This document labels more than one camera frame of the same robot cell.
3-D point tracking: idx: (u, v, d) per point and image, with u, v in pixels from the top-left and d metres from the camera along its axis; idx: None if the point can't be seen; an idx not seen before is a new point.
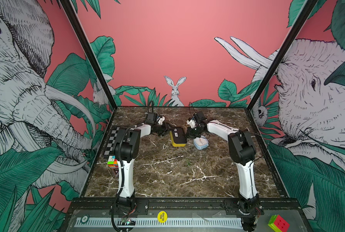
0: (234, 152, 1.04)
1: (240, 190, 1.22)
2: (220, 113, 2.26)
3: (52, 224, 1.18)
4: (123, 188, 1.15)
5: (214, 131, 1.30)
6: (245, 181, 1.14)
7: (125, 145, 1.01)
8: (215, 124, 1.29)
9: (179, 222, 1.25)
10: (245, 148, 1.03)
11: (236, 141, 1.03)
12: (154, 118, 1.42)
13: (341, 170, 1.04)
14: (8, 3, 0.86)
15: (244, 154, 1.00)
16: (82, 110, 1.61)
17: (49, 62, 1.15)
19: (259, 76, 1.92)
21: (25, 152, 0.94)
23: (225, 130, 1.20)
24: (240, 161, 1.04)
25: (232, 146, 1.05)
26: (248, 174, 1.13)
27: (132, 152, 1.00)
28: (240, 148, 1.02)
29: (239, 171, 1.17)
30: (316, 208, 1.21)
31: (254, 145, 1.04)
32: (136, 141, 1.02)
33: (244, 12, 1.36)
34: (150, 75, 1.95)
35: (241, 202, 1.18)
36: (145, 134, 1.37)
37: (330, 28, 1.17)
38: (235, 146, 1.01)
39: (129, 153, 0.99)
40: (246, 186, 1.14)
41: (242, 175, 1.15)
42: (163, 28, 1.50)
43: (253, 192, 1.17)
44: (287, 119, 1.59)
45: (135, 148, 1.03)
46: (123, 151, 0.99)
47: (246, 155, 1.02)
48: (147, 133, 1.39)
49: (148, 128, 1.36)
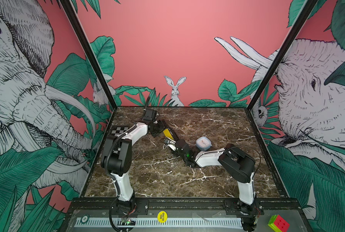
0: (236, 173, 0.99)
1: (240, 196, 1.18)
2: (220, 113, 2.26)
3: (52, 224, 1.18)
4: (121, 194, 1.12)
5: (206, 163, 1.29)
6: (248, 191, 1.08)
7: (115, 158, 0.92)
8: (203, 157, 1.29)
9: (179, 222, 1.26)
10: (245, 165, 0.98)
11: (229, 162, 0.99)
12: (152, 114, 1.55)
13: (341, 170, 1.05)
14: (8, 3, 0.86)
15: (247, 171, 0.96)
16: (82, 111, 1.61)
17: (49, 62, 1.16)
19: (259, 76, 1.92)
21: (25, 152, 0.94)
23: (213, 155, 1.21)
24: (248, 179, 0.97)
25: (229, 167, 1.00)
26: (251, 186, 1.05)
27: (123, 166, 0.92)
28: (238, 166, 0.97)
29: (241, 185, 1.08)
30: (316, 208, 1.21)
31: (249, 156, 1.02)
32: (126, 153, 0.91)
33: (244, 13, 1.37)
34: (151, 75, 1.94)
35: (243, 207, 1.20)
36: (141, 135, 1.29)
37: (330, 28, 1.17)
38: (232, 167, 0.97)
39: (119, 167, 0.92)
40: (248, 194, 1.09)
41: (245, 188, 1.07)
42: (163, 28, 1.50)
43: (254, 196, 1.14)
44: (287, 119, 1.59)
45: (127, 159, 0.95)
46: (113, 164, 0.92)
47: (250, 171, 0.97)
48: (143, 133, 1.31)
49: (144, 128, 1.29)
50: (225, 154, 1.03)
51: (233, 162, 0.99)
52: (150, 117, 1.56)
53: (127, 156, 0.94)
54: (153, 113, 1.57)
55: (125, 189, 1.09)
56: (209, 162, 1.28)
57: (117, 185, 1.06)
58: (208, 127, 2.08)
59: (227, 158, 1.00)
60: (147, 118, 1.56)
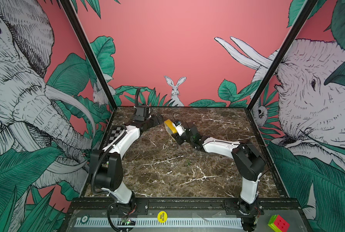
0: (245, 169, 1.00)
1: (242, 194, 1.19)
2: (220, 113, 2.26)
3: (52, 224, 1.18)
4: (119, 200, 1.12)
5: (214, 149, 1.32)
6: (251, 191, 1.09)
7: (104, 174, 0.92)
8: (212, 144, 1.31)
9: (179, 222, 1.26)
10: (256, 163, 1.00)
11: (242, 156, 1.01)
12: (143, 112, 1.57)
13: (341, 170, 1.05)
14: (8, 3, 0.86)
15: (255, 169, 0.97)
16: (82, 111, 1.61)
17: (49, 62, 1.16)
19: (259, 76, 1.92)
21: (25, 152, 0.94)
23: (226, 146, 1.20)
24: (255, 178, 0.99)
25: (240, 162, 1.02)
26: (255, 186, 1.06)
27: (113, 181, 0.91)
28: (251, 163, 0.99)
29: (245, 183, 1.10)
30: (316, 208, 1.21)
31: (262, 156, 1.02)
32: (115, 169, 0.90)
33: (244, 13, 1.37)
34: (151, 75, 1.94)
35: (242, 205, 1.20)
36: (131, 141, 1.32)
37: (330, 28, 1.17)
38: (244, 162, 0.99)
39: (109, 183, 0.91)
40: (251, 194, 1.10)
41: (250, 186, 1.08)
42: (163, 28, 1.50)
43: (255, 197, 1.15)
44: (287, 119, 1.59)
45: (117, 174, 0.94)
46: (103, 180, 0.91)
47: (259, 170, 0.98)
48: (133, 138, 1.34)
49: (134, 134, 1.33)
50: (239, 149, 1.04)
51: (246, 158, 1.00)
52: (141, 116, 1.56)
53: (116, 171, 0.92)
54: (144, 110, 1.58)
55: (121, 194, 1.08)
56: (218, 150, 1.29)
57: (111, 195, 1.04)
58: (208, 127, 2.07)
59: (241, 152, 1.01)
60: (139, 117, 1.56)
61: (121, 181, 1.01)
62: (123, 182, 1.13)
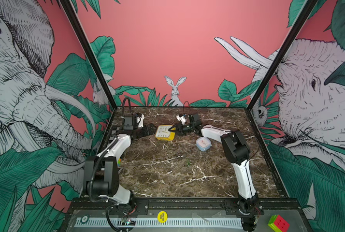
0: (229, 152, 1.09)
1: (240, 191, 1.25)
2: (220, 113, 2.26)
3: (52, 224, 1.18)
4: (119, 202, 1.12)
5: (208, 135, 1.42)
6: (243, 181, 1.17)
7: (99, 181, 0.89)
8: (208, 129, 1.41)
9: (179, 222, 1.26)
10: (239, 148, 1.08)
11: (229, 141, 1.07)
12: (131, 122, 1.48)
13: (341, 170, 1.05)
14: (8, 3, 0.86)
15: (238, 152, 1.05)
16: (82, 111, 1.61)
17: (49, 62, 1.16)
19: (259, 76, 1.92)
21: (25, 152, 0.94)
23: (219, 132, 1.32)
24: (236, 160, 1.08)
25: (226, 146, 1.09)
26: (244, 172, 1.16)
27: (110, 186, 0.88)
28: (234, 148, 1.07)
29: (237, 172, 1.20)
30: (316, 208, 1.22)
31: (247, 144, 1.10)
32: (111, 172, 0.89)
33: (244, 13, 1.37)
34: (151, 75, 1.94)
35: (242, 203, 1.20)
36: (124, 147, 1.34)
37: (330, 27, 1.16)
38: (229, 147, 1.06)
39: (106, 189, 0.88)
40: (244, 185, 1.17)
41: (239, 176, 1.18)
42: (163, 28, 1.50)
43: (252, 192, 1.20)
44: (287, 119, 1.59)
45: (114, 179, 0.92)
46: (99, 187, 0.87)
47: (240, 155, 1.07)
48: (126, 145, 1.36)
49: (127, 139, 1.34)
50: (227, 135, 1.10)
51: (231, 143, 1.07)
52: (130, 125, 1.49)
53: (113, 175, 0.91)
54: (133, 120, 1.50)
55: (121, 195, 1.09)
56: (212, 136, 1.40)
57: (111, 199, 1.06)
58: None
59: (228, 137, 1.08)
60: (128, 127, 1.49)
61: (118, 187, 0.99)
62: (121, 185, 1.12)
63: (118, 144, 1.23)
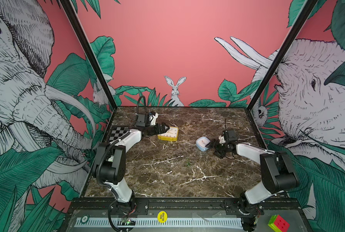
0: (268, 176, 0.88)
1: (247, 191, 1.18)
2: (220, 113, 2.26)
3: (52, 224, 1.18)
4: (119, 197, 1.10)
5: (246, 152, 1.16)
6: (260, 196, 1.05)
7: (107, 166, 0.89)
8: (245, 146, 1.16)
9: (179, 222, 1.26)
10: (283, 176, 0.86)
11: (270, 163, 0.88)
12: (144, 120, 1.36)
13: (341, 170, 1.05)
14: (8, 3, 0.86)
15: (281, 181, 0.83)
16: (82, 110, 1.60)
17: (49, 62, 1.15)
19: (259, 76, 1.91)
21: (25, 152, 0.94)
23: (258, 151, 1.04)
24: (276, 190, 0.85)
25: (265, 167, 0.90)
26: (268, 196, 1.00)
27: (117, 175, 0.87)
28: (277, 173, 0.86)
29: (261, 188, 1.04)
30: (317, 208, 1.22)
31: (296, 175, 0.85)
32: (120, 160, 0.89)
33: (244, 13, 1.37)
34: (151, 75, 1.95)
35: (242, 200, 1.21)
36: (135, 141, 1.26)
37: (330, 28, 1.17)
38: (269, 169, 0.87)
39: (112, 176, 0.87)
40: (256, 198, 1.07)
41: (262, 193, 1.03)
42: (163, 28, 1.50)
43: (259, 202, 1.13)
44: (287, 119, 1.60)
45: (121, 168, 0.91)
46: (106, 173, 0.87)
47: (285, 184, 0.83)
48: (137, 139, 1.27)
49: (139, 135, 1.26)
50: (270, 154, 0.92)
51: (273, 165, 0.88)
52: (143, 122, 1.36)
53: (121, 164, 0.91)
54: (146, 117, 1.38)
55: (123, 190, 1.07)
56: (249, 154, 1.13)
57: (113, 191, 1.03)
58: (208, 127, 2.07)
59: (270, 157, 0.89)
60: (140, 124, 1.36)
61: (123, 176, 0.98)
62: (124, 180, 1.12)
63: (129, 137, 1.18)
